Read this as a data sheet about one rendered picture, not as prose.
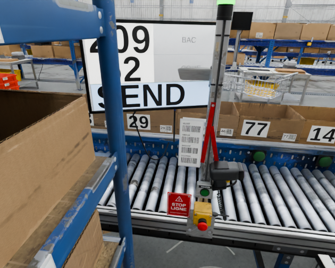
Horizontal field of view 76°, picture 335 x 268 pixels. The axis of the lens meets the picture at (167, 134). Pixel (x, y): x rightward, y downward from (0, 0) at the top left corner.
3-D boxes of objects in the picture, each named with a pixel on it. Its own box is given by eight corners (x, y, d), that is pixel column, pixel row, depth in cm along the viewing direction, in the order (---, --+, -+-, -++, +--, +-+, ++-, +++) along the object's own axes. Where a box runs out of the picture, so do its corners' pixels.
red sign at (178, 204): (166, 215, 94) (167, 192, 89) (167, 213, 95) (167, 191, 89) (203, 219, 92) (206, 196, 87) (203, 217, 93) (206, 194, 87)
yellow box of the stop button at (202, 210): (192, 229, 86) (193, 216, 82) (193, 212, 93) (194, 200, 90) (229, 234, 84) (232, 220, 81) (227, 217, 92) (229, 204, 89)
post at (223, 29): (185, 236, 99) (203, 19, 60) (186, 227, 103) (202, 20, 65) (211, 239, 97) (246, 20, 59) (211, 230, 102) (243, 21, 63)
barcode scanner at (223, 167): (243, 193, 77) (244, 169, 73) (210, 193, 79) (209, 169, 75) (241, 181, 83) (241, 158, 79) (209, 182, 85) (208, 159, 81)
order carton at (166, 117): (120, 131, 149) (118, 108, 142) (132, 116, 176) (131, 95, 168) (176, 135, 145) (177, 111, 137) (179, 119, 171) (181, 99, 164)
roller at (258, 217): (254, 232, 97) (257, 224, 95) (236, 167, 144) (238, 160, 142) (266, 233, 97) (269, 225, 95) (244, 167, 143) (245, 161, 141)
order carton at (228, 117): (176, 135, 145) (177, 111, 137) (179, 119, 171) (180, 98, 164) (235, 140, 140) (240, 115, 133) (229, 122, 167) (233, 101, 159)
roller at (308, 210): (316, 239, 94) (319, 231, 92) (277, 170, 141) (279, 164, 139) (328, 241, 94) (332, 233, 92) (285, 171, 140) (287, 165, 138)
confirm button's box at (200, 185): (195, 198, 86) (196, 185, 83) (195, 193, 88) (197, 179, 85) (212, 200, 85) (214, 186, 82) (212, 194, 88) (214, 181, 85)
